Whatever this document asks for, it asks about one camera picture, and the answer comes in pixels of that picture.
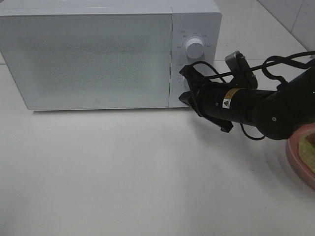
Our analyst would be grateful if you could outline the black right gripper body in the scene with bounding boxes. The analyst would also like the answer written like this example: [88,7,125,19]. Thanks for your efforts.
[188,79,233,133]

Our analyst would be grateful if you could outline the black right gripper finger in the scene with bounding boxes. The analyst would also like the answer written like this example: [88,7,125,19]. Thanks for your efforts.
[179,65,209,85]
[179,91,195,108]

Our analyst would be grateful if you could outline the pink round plate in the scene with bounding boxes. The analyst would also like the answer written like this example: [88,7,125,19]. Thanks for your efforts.
[286,123,315,190]

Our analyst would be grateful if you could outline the white bread sandwich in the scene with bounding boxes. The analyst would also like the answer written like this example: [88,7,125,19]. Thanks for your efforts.
[298,131,315,173]

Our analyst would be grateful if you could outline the white microwave door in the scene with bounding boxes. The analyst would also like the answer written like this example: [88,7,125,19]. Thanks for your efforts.
[0,14,172,111]

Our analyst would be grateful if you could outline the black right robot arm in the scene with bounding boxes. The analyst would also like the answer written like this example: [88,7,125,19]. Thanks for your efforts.
[179,55,315,140]

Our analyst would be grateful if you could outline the white upper power knob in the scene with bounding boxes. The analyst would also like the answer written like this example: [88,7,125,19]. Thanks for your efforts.
[185,36,205,59]

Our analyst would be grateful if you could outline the white microwave oven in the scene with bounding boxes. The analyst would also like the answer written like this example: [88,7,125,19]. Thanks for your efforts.
[0,0,222,111]

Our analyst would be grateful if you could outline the black camera cable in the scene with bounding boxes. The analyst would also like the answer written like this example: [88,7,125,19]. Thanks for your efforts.
[189,50,315,142]

